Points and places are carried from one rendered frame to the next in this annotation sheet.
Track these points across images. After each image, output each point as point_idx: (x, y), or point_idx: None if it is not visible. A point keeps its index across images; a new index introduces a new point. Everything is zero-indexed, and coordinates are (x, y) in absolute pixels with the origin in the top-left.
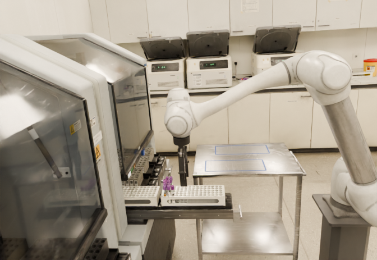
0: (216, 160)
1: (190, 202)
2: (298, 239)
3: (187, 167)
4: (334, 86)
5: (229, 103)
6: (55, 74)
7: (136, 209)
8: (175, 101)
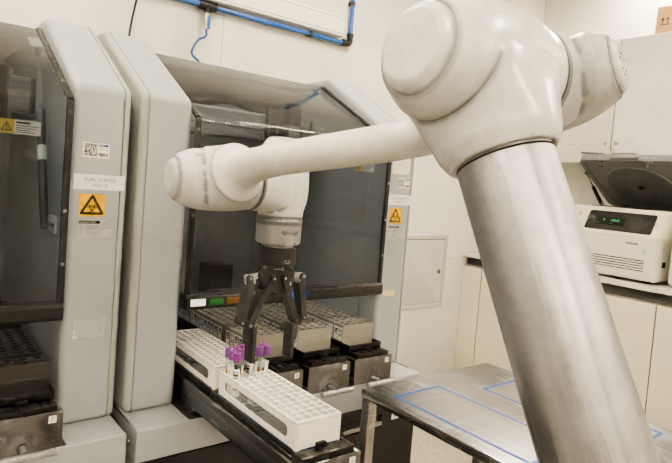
0: (458, 395)
1: (266, 416)
2: None
3: (290, 333)
4: (399, 81)
5: (296, 158)
6: (73, 64)
7: (190, 381)
8: None
